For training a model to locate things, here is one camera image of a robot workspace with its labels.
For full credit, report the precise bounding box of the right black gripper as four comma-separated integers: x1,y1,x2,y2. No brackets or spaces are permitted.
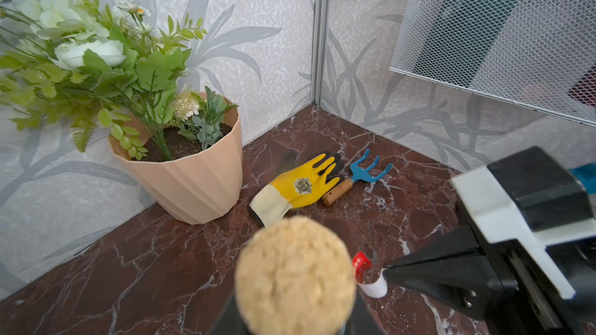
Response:
383,226,595,334

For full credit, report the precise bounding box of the blue hand rake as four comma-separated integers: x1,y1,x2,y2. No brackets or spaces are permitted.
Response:
321,149,393,206

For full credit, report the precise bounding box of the green artificial plant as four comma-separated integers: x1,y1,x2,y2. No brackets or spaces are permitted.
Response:
1,0,233,161

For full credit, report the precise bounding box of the peeled red white label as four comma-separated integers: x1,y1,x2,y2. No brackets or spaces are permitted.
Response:
352,251,388,299

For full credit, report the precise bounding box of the yellow gardening glove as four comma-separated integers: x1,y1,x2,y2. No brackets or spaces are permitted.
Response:
249,152,345,227

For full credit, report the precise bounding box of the white mesh wall basket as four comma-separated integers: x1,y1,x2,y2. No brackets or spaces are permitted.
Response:
391,0,595,126

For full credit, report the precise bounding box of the pink flower pot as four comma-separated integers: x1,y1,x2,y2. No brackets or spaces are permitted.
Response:
109,89,242,224

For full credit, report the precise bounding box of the dark green card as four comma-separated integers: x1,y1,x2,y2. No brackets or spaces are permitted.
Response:
413,0,518,88

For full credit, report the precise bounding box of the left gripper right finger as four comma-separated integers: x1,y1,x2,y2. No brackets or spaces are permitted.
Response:
346,293,386,335

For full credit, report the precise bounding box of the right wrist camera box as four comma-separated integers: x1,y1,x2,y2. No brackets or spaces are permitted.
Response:
451,146,595,299

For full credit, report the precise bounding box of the tall slim glass bottle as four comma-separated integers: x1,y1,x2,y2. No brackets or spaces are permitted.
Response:
234,216,356,334

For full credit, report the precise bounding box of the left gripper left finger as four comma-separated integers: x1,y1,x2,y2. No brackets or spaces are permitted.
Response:
206,293,251,335

